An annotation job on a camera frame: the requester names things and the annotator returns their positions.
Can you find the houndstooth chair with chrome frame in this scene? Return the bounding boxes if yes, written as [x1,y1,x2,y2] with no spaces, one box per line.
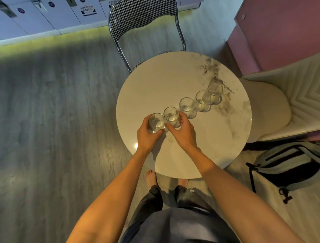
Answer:
[108,0,187,74]

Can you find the person's left hand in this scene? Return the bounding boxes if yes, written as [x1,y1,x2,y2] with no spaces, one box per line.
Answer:
[137,114,166,154]

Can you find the person's right forearm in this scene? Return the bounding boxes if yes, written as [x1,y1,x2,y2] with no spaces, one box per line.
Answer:
[188,147,306,243]

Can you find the black trousers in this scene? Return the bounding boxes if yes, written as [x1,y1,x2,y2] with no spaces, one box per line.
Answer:
[126,185,218,229]

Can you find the pink cabinet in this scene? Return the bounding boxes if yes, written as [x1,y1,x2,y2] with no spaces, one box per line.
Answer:
[226,0,320,76]

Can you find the grey and black backpack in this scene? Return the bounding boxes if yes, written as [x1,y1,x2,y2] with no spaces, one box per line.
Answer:
[246,141,320,205]

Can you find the clear drinking glass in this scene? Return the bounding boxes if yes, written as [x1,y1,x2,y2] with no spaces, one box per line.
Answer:
[148,113,166,133]
[207,83,223,105]
[163,107,181,128]
[179,97,197,119]
[194,91,212,113]

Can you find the cream quilted chair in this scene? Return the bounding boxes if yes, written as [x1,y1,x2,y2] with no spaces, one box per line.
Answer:
[239,54,320,144]

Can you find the grey blue shirt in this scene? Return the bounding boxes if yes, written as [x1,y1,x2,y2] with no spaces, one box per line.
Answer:
[119,207,241,243]

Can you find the row of white lockers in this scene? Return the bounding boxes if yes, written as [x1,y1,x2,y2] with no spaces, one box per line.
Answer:
[0,0,203,46]

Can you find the person's left foot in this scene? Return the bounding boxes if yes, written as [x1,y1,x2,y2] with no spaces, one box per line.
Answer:
[146,169,157,190]

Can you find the person's right hand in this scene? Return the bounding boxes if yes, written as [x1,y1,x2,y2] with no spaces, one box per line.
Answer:
[165,111,201,153]

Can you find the person's left forearm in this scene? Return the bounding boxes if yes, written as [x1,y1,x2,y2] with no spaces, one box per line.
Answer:
[66,148,156,243]

